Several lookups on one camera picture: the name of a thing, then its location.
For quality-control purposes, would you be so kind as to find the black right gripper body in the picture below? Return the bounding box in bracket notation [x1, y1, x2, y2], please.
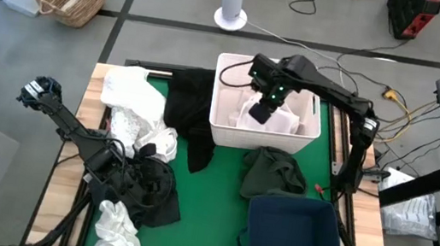
[243, 51, 297, 108]

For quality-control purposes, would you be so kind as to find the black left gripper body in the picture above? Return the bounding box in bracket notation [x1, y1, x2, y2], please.
[122, 155, 175, 208]

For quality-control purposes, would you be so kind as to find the large white shirt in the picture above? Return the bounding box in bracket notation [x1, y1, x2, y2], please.
[227, 88, 304, 138]

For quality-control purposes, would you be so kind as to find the small white garment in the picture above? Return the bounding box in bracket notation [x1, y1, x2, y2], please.
[89, 197, 153, 246]

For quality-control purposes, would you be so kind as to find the long black garment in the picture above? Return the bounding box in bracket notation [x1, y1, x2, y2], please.
[155, 63, 227, 177]

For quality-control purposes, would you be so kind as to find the large white lace garment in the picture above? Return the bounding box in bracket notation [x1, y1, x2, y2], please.
[91, 61, 188, 165]

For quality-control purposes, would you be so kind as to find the dark green garment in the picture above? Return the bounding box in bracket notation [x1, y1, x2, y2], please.
[238, 143, 314, 208]

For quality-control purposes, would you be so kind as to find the white plastic laundry basket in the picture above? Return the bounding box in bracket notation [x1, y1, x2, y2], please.
[204, 50, 331, 160]

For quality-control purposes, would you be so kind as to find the green table mat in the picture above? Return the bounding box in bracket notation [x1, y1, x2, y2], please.
[82, 66, 343, 246]

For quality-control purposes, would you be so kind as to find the black and red crate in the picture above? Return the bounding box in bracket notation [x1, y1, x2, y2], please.
[381, 0, 440, 45]

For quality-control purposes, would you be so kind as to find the navy blue fabric bin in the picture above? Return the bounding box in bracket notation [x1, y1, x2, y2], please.
[243, 190, 355, 246]

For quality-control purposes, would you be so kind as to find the clear plastic bag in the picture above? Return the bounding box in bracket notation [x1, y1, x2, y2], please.
[371, 165, 440, 243]

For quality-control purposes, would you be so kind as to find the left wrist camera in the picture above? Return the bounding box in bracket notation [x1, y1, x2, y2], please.
[137, 141, 158, 160]

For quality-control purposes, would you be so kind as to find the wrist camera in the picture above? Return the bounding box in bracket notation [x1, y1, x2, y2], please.
[247, 100, 276, 127]
[137, 141, 158, 160]

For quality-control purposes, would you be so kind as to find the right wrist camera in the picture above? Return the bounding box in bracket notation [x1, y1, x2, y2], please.
[247, 100, 276, 127]

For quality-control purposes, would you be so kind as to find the white fan power cable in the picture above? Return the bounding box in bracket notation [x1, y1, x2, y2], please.
[237, 20, 361, 97]

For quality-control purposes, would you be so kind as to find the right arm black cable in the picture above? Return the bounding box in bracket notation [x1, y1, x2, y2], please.
[218, 56, 256, 91]

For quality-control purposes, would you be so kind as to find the long black floor cable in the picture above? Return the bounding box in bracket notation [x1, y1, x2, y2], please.
[335, 29, 409, 73]

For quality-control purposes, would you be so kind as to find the grey metal bracket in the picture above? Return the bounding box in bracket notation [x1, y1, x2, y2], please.
[329, 159, 346, 177]

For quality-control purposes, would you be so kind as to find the black aluminium table frame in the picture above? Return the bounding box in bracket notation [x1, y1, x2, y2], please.
[19, 45, 419, 246]

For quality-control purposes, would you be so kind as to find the yellow cable plug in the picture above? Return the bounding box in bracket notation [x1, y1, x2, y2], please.
[381, 87, 401, 102]

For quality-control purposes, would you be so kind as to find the yellow floor cable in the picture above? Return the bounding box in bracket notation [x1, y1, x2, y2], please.
[370, 91, 440, 152]

